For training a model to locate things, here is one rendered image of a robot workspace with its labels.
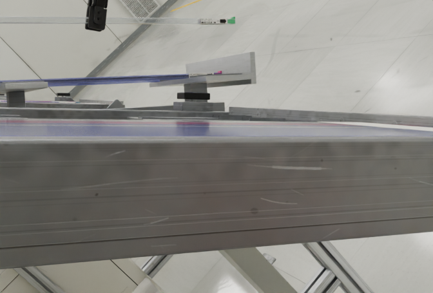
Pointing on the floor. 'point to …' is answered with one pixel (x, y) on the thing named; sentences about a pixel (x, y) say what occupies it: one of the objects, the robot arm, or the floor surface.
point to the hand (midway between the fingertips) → (95, 18)
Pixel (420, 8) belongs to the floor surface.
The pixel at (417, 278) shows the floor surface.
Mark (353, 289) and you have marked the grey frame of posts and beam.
